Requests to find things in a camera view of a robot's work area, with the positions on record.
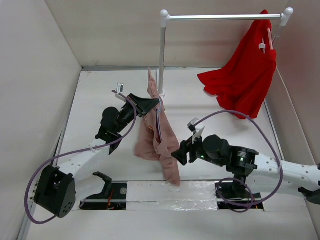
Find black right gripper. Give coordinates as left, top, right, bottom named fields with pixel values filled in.
left=171, top=130, right=224, bottom=167

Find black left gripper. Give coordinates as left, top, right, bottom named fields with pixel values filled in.
left=114, top=93, right=159, bottom=134

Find lavender wire hanger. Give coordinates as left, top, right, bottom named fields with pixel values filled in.
left=155, top=96, right=163, bottom=142

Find pink printed t shirt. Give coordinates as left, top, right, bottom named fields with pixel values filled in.
left=133, top=69, right=181, bottom=187

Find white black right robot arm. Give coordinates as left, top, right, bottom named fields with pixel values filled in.
left=171, top=135, right=320, bottom=205

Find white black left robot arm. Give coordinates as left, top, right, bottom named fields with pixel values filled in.
left=33, top=93, right=160, bottom=219

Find red t shirt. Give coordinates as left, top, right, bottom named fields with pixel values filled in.
left=197, top=19, right=277, bottom=119

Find pink plastic hanger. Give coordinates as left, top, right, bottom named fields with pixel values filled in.
left=259, top=28, right=274, bottom=54

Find white clothes rack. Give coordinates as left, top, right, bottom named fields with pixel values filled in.
left=157, top=7, right=294, bottom=97

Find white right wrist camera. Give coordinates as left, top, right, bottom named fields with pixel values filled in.
left=187, top=118, right=205, bottom=144

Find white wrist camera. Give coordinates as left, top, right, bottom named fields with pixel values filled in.
left=111, top=82, right=127, bottom=103
left=187, top=118, right=205, bottom=144

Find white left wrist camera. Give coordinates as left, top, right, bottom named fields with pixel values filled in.
left=111, top=82, right=127, bottom=103

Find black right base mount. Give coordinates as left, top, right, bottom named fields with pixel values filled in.
left=214, top=178, right=264, bottom=213

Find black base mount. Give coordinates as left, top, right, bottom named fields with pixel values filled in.
left=214, top=178, right=264, bottom=213
left=79, top=171, right=128, bottom=211

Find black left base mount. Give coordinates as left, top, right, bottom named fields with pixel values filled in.
left=79, top=171, right=128, bottom=211

